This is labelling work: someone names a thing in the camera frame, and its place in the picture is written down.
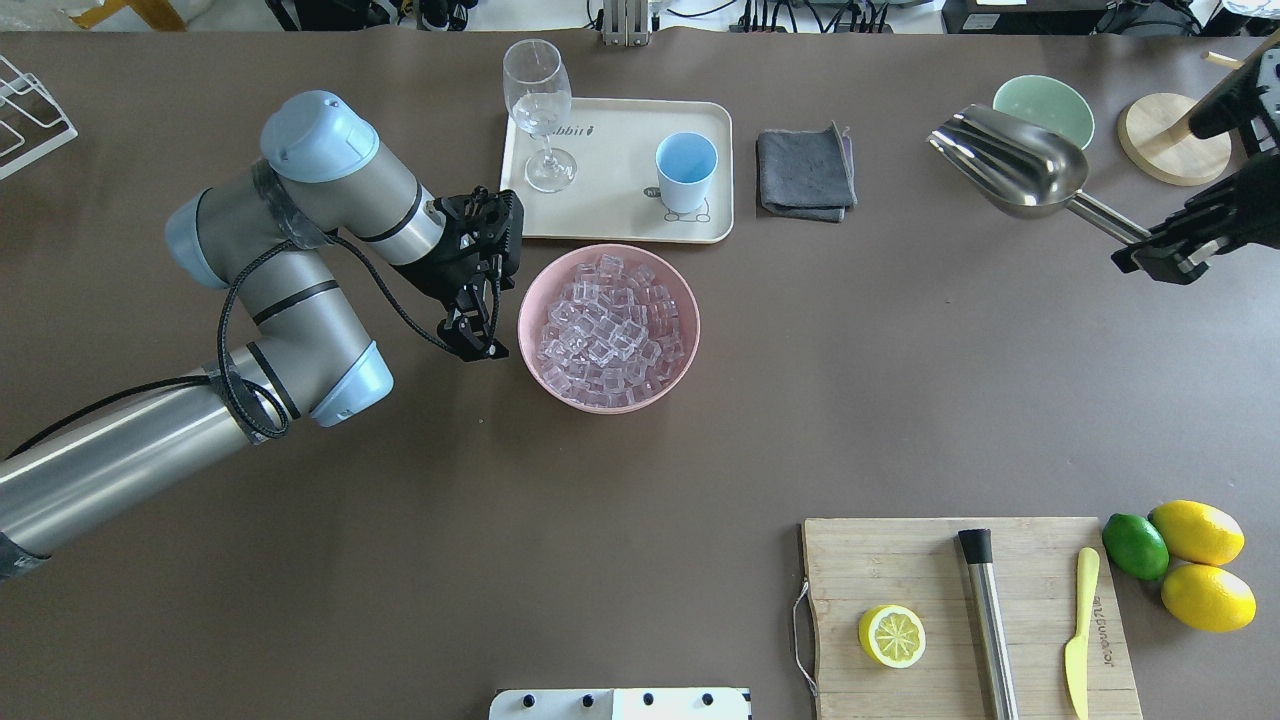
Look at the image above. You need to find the white wire cup rack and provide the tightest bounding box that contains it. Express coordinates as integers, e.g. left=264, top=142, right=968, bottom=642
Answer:
left=1, top=56, right=79, bottom=179

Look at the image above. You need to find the pink bowl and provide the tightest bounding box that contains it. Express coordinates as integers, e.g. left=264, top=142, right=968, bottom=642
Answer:
left=517, top=243, right=701, bottom=415

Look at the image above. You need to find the green lime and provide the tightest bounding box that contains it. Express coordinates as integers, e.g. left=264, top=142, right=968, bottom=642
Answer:
left=1102, top=512, right=1171, bottom=582

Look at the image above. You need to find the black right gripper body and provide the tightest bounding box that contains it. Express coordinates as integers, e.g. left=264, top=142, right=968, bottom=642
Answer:
left=1188, top=45, right=1279, bottom=156

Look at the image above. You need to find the white pillar with base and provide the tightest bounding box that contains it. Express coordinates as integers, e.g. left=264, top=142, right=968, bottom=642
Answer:
left=488, top=687, right=753, bottom=719

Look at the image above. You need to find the light blue cup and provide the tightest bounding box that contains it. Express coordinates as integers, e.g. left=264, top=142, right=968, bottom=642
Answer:
left=655, top=132, right=719, bottom=214

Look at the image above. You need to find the aluminium frame post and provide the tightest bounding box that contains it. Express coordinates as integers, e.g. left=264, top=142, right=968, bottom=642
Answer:
left=598, top=0, right=653, bottom=47

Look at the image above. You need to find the pile of clear ice cubes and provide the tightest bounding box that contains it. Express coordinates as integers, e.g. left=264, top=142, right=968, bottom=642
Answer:
left=536, top=254, right=687, bottom=407

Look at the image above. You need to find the clear wine glass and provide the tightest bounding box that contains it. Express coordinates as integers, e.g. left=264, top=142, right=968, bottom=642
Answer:
left=502, top=38, right=577, bottom=193

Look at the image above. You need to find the wooden cup tree stand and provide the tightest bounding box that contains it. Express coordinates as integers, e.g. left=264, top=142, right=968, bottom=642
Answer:
left=1117, top=29, right=1280, bottom=187

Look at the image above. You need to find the cream serving tray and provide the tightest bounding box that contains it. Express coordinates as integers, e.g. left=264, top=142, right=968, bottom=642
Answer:
left=500, top=97, right=733, bottom=243

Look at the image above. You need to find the yellow lemon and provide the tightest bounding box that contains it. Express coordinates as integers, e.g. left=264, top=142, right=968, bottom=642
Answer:
left=1160, top=564, right=1257, bottom=633
left=1148, top=498, right=1245, bottom=568

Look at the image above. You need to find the grey folded cloth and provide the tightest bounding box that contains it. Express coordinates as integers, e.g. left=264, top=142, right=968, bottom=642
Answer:
left=756, top=123, right=858, bottom=223

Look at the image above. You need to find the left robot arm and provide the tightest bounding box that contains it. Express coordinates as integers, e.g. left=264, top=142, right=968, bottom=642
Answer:
left=1, top=90, right=524, bottom=579

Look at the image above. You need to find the steel muddler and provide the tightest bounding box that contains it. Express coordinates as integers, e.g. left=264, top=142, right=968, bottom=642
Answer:
left=957, top=528, right=1020, bottom=719

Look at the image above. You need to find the mint green bowl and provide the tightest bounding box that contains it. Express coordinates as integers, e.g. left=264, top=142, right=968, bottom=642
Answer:
left=993, top=74, right=1094, bottom=149

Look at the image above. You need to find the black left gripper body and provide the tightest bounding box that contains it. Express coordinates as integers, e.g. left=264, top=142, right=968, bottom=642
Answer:
left=420, top=186, right=524, bottom=311

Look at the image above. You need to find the yellow plastic knife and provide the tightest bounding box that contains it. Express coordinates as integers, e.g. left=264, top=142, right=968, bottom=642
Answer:
left=1062, top=547, right=1100, bottom=719

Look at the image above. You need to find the bamboo cutting board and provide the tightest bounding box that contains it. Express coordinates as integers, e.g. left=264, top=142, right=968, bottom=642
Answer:
left=801, top=518, right=1103, bottom=719

